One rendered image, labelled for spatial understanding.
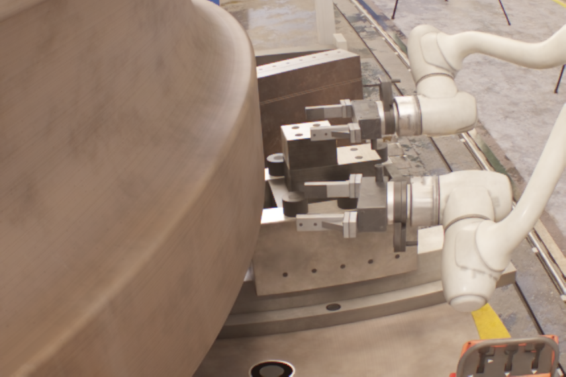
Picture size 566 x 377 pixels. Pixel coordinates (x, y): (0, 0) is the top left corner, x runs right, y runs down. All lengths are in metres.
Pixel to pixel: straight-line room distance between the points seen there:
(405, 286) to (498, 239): 1.13
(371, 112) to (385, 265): 0.55
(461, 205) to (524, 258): 1.90
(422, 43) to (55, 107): 1.11
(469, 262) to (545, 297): 1.71
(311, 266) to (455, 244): 0.91
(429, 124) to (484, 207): 0.50
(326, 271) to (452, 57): 0.69
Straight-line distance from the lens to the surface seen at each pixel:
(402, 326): 2.44
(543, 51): 1.88
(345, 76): 3.60
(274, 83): 3.43
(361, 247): 2.34
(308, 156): 2.34
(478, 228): 1.46
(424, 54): 2.06
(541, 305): 3.08
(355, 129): 1.91
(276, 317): 2.45
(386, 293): 2.52
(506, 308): 3.07
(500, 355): 1.44
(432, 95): 2.00
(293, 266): 2.33
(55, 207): 1.18
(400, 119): 1.98
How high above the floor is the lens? 1.64
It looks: 21 degrees down
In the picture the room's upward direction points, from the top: 5 degrees counter-clockwise
